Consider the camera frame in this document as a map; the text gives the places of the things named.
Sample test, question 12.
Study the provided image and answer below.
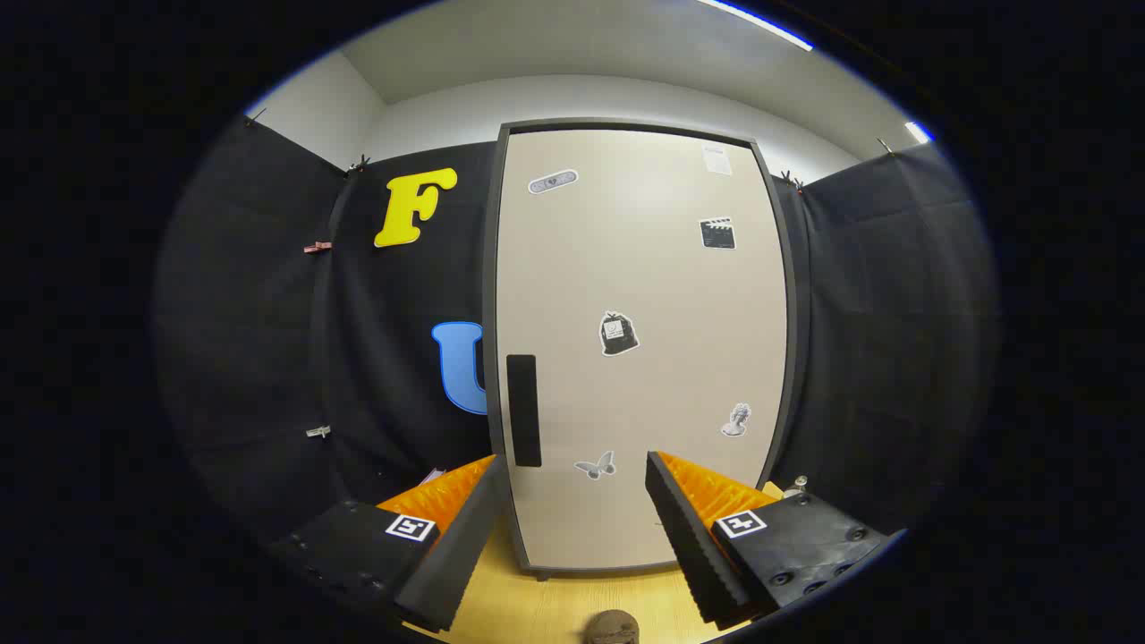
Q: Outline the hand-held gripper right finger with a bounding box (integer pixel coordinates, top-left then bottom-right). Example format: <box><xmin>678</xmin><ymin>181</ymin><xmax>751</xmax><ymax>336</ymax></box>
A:
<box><xmin>645</xmin><ymin>451</ymin><xmax>892</xmax><ymax>625</ymax></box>

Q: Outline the grey shoe cabinet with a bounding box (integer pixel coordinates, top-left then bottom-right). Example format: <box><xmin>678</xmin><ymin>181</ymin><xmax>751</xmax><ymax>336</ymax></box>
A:
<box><xmin>481</xmin><ymin>118</ymin><xmax>811</xmax><ymax>582</ymax></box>

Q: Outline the black door handle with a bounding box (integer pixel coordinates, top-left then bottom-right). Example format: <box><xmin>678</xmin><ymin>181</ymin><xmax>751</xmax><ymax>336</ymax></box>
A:
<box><xmin>506</xmin><ymin>354</ymin><xmax>543</xmax><ymax>468</ymax></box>

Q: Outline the brown fluffy shoe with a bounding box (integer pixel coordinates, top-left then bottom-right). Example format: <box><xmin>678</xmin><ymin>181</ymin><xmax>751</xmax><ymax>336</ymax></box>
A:
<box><xmin>583</xmin><ymin>610</ymin><xmax>640</xmax><ymax>644</ymax></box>

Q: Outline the black backdrop cloth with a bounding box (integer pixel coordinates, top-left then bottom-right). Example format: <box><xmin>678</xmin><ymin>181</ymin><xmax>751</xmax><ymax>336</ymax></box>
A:
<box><xmin>152</xmin><ymin>116</ymin><xmax>998</xmax><ymax>555</ymax></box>

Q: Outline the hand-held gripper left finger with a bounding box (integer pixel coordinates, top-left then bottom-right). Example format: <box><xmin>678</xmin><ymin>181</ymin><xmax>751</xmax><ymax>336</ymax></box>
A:
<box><xmin>268</xmin><ymin>453</ymin><xmax>511</xmax><ymax>634</ymax></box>

